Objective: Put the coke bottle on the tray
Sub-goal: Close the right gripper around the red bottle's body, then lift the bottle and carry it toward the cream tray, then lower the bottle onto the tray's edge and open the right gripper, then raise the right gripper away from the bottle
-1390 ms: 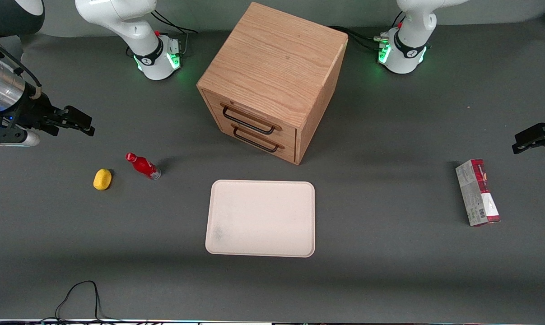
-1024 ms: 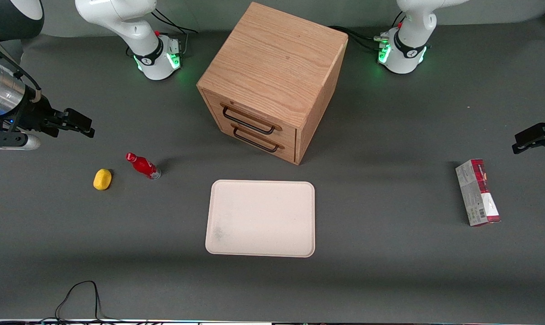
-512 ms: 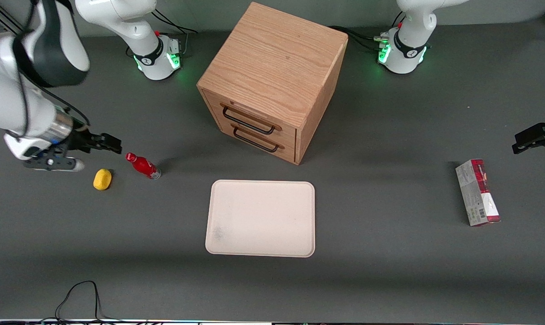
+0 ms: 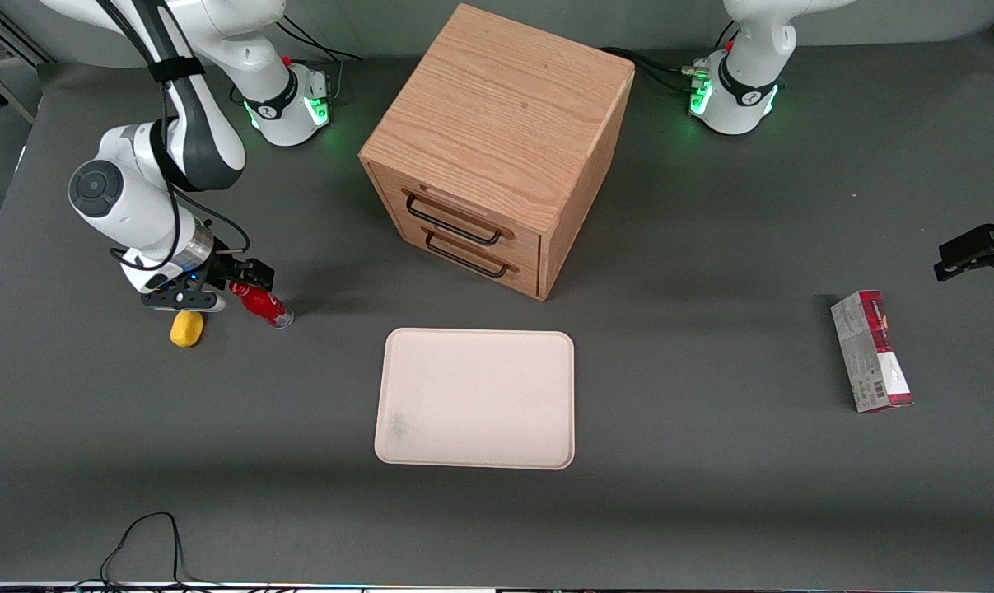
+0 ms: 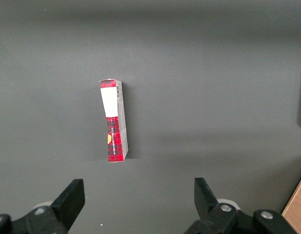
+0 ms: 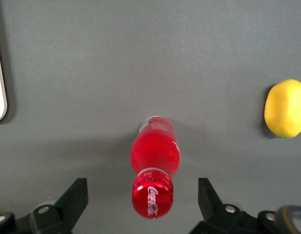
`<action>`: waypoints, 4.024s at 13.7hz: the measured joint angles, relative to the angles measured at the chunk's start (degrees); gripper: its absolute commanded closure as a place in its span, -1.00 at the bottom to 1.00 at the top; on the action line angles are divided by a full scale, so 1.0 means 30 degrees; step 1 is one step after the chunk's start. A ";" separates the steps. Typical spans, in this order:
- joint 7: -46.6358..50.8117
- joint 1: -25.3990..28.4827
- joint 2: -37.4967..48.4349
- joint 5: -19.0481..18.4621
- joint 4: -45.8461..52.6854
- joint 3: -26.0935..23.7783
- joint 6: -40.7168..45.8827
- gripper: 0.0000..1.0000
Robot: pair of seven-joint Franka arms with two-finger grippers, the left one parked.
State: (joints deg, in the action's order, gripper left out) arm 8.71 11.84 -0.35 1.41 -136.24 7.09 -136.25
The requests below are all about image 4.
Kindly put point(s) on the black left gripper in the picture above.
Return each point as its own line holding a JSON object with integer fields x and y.
{"x": 976, "y": 248}

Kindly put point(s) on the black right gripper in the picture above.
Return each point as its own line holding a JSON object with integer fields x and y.
{"x": 220, "y": 269}

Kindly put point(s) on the red coke bottle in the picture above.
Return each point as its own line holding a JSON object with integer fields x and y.
{"x": 263, "y": 305}

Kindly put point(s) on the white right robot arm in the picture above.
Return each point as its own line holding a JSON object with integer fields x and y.
{"x": 134, "y": 206}

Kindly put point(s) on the beige plastic tray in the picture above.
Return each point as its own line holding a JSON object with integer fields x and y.
{"x": 476, "y": 399}

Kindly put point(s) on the yellow lemon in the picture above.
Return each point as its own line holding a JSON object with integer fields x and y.
{"x": 187, "y": 329}

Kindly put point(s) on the red plaid cardboard box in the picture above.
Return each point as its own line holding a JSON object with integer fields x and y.
{"x": 869, "y": 354}

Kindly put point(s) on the wooden drawer front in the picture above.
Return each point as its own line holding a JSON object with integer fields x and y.
{"x": 521, "y": 247}
{"x": 525, "y": 278}

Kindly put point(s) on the wooden drawer cabinet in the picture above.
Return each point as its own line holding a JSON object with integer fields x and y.
{"x": 496, "y": 107}

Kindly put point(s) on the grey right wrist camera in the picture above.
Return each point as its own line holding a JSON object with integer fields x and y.
{"x": 204, "y": 303}

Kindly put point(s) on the white metal frame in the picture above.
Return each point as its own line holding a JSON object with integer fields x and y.
{"x": 11, "y": 86}

